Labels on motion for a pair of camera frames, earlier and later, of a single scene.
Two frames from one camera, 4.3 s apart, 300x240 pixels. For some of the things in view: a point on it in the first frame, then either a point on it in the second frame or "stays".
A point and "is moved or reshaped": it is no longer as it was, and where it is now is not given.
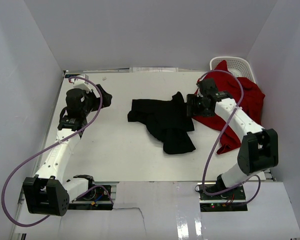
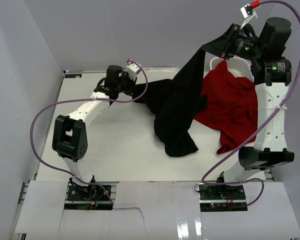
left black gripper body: x=92 y=102 → x=126 y=85
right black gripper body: x=197 y=101 → x=237 y=44
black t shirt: x=167 y=120 is moved or reshaped
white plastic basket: x=238 y=66 stays
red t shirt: x=246 y=92 stays
